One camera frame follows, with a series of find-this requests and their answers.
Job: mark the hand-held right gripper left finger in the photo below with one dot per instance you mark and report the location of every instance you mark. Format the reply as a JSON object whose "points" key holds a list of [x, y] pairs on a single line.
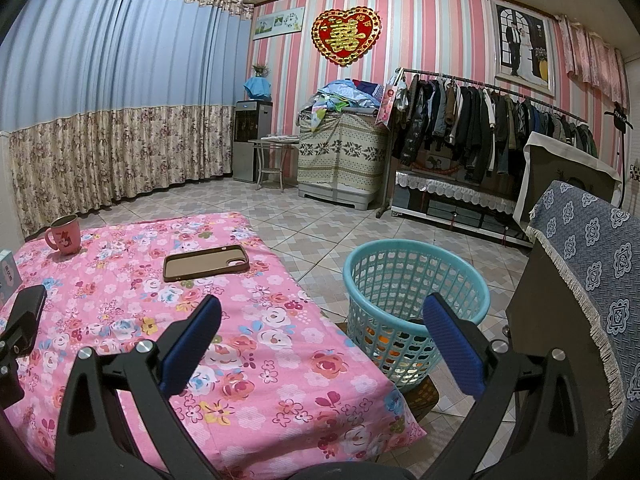
{"points": [[192, 345]]}

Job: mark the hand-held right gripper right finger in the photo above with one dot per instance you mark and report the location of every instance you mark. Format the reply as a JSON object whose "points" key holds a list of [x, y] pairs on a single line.
{"points": [[457, 350]]}

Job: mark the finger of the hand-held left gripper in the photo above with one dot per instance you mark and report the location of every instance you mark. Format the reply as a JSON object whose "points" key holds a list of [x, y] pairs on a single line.
{"points": [[30, 310]]}

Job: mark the turquoise plastic basket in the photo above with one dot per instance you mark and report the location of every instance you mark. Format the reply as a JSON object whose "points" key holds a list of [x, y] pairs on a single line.
{"points": [[365, 310]]}

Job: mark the small blue white box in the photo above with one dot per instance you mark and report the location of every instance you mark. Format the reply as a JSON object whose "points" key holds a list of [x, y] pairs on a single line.
{"points": [[9, 277]]}

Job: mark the brown phone case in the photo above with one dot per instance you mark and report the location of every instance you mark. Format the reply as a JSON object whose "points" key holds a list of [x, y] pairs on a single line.
{"points": [[200, 265]]}

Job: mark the pink mug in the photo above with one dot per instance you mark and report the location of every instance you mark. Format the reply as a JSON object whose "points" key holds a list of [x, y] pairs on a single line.
{"points": [[65, 237]]}

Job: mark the pink floral tablecloth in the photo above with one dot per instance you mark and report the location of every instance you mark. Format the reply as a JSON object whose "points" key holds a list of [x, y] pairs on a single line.
{"points": [[280, 350]]}

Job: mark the dark wooden cabinet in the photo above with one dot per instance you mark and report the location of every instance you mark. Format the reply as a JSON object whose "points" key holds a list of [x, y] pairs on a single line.
{"points": [[550, 335]]}

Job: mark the low cabinet with lace cloth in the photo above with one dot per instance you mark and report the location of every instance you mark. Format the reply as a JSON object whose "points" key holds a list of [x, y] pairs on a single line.
{"points": [[450, 185]]}

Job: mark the blue patterned fringed cloth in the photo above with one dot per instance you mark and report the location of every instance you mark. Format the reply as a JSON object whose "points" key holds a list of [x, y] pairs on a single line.
{"points": [[600, 260]]}

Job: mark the water dispenser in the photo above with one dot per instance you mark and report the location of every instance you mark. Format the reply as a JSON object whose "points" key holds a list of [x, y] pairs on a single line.
{"points": [[245, 145]]}

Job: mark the cloth covered television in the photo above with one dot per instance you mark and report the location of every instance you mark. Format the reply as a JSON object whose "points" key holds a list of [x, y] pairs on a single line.
{"points": [[565, 160]]}

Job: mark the small round glass table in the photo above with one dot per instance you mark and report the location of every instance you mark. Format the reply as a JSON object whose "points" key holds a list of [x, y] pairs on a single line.
{"points": [[272, 141]]}

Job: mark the patterned cloth covered cabinet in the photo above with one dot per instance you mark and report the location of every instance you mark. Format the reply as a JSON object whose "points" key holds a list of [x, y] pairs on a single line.
{"points": [[345, 155]]}

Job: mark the row of hanging clothes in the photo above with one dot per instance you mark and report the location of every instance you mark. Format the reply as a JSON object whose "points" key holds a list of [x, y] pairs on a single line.
{"points": [[475, 120]]}

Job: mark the blue floral curtain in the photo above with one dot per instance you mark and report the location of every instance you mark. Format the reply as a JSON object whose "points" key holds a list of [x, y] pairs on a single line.
{"points": [[125, 85]]}

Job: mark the pink gift bag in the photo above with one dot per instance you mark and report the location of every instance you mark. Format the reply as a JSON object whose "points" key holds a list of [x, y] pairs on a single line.
{"points": [[390, 102]]}

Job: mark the blue cloth covered bottle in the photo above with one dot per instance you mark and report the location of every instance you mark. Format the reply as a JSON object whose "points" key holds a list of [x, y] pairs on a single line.
{"points": [[257, 89]]}

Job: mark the pile of clothes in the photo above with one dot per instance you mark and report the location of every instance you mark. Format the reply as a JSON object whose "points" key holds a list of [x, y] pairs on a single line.
{"points": [[345, 97]]}

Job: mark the small potted plant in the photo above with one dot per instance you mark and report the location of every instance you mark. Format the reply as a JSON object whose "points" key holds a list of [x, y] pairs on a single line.
{"points": [[260, 71]]}

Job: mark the metal clothes rack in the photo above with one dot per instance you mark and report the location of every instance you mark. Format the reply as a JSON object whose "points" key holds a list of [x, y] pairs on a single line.
{"points": [[415, 71]]}

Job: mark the black floor stand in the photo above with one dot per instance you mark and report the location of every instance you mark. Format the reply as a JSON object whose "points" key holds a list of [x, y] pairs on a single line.
{"points": [[621, 115]]}

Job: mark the framed wedding photo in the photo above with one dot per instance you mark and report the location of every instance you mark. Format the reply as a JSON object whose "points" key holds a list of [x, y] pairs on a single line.
{"points": [[522, 50]]}

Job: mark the pink valance curtain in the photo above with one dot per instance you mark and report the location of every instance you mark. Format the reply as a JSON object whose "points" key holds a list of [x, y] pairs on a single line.
{"points": [[595, 55]]}

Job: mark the red gold heart decoration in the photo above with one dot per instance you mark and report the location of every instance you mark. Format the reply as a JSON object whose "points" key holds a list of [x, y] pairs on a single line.
{"points": [[345, 35]]}

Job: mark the landscape wall picture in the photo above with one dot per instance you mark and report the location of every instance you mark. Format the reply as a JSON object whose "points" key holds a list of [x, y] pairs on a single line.
{"points": [[277, 24]]}

